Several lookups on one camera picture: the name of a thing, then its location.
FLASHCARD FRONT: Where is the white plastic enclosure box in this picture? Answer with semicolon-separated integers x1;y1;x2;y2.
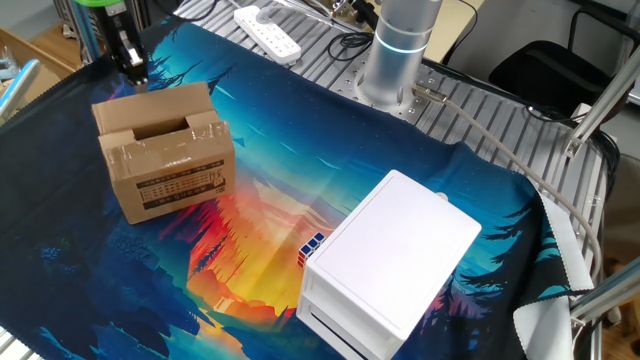
295;168;484;360

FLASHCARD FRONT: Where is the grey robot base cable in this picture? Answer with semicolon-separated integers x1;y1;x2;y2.
412;82;604;281

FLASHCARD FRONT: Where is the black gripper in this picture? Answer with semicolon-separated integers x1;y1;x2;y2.
93;2;150;89

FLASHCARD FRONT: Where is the black office chair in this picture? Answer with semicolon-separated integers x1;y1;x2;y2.
487;7;640;121

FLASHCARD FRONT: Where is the small brown cardboard box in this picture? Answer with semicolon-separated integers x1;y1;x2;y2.
91;81;237;225

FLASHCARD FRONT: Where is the coiled black cable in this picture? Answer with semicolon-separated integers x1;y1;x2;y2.
326;31;375;65

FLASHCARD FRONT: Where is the colourful landscape print cloth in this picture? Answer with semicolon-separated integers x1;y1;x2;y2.
0;14;596;360

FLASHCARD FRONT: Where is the blue faced Rubik's cube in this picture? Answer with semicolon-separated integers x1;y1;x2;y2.
297;231;327;270

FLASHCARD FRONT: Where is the white power strip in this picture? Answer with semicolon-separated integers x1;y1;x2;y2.
233;4;303;65

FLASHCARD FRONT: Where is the silver blue edged bar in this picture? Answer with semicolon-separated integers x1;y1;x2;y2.
0;58;42;121

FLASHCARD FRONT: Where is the aluminium frame profile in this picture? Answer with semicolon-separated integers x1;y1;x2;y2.
569;272;640;360
563;47;640;159

